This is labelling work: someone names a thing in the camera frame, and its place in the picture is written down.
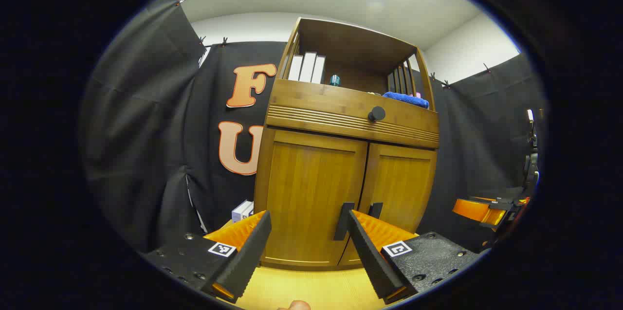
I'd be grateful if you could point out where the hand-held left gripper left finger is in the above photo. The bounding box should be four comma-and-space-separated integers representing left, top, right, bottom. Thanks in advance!
141, 210, 272, 304

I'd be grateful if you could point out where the folded blue towel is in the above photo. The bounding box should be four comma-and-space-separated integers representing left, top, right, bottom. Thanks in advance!
382, 91, 430, 109

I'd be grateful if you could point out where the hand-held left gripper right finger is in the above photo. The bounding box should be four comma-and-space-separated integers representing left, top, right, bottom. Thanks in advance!
347, 209, 480, 306

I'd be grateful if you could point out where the wooden cabinet drawer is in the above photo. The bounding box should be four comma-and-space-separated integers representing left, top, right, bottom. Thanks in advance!
265, 79, 440, 150

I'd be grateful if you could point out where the wooden shoe cabinet door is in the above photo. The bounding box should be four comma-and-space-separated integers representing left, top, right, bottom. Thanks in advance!
263, 128, 369, 267
338, 142, 438, 267

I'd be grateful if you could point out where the white upright book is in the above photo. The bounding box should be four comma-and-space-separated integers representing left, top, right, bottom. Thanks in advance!
299, 52, 317, 83
288, 55, 304, 81
311, 55, 326, 84

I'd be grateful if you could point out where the wooden double-door shoe cabinet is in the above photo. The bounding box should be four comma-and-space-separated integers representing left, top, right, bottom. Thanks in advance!
253, 17, 440, 272

